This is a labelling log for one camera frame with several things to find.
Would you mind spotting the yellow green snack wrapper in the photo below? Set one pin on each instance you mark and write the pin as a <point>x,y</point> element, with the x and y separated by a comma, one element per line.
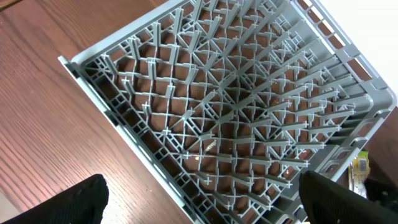
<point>358,172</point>

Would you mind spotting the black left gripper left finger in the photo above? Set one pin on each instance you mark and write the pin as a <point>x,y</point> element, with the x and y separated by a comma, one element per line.
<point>83,203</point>

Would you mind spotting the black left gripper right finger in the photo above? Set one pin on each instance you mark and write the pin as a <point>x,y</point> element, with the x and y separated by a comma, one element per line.
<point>325,201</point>

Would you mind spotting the grey plastic dish rack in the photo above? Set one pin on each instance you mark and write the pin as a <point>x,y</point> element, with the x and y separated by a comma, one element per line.
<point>227,102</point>

